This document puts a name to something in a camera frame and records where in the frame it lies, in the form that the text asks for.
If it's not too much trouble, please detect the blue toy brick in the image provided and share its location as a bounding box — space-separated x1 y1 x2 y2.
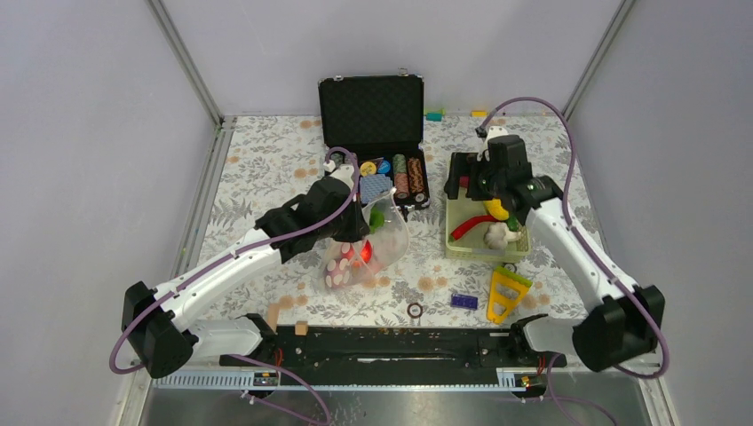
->
450 293 479 311

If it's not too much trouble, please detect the green toy block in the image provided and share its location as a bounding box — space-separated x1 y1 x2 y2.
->
424 108 446 122

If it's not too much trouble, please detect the purple toy onion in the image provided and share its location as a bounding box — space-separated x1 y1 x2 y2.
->
324 251 353 289

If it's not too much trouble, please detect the purple cable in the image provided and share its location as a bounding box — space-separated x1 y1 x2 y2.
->
476 97 672 426
108 146 361 426

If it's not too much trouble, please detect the red toy chili pepper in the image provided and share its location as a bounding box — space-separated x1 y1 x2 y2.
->
448 215 497 241

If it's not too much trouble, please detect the wooden cone block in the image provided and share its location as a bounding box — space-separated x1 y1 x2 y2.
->
266 303 281 333

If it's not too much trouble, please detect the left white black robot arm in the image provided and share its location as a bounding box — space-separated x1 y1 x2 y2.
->
109 161 369 379

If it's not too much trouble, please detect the clear dotted zip top bag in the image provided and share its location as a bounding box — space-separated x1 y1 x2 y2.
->
320 188 409 292

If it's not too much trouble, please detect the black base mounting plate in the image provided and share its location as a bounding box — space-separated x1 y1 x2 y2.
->
250 326 567 386

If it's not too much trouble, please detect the yellow triangular plastic tool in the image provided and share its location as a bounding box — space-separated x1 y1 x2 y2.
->
486 265 533 325

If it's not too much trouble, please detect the white toy mushroom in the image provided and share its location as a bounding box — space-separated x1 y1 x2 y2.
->
483 222 522 250

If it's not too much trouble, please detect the red toy tomato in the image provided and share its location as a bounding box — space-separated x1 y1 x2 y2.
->
349 240 374 264

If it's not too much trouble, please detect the floral table mat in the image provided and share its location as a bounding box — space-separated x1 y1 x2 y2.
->
198 111 602 327

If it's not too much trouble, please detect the small wooden cube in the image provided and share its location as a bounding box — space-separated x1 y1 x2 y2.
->
294 320 309 336

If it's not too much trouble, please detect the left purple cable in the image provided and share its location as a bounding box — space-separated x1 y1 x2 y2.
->
108 146 361 426

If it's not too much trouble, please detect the green plastic basket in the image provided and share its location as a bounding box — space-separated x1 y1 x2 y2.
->
445 198 532 264

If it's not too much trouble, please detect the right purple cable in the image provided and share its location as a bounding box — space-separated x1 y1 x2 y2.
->
476 97 672 426

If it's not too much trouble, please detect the green toy leaf vegetable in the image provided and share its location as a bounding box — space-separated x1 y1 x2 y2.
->
369 209 385 233

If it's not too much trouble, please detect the black poker chip case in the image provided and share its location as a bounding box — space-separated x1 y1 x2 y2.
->
317 73 432 214

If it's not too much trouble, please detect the yellow toy corn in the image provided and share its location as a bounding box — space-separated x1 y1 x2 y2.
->
482 199 510 222

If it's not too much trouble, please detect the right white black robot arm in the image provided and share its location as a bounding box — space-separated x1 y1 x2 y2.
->
444 126 670 378

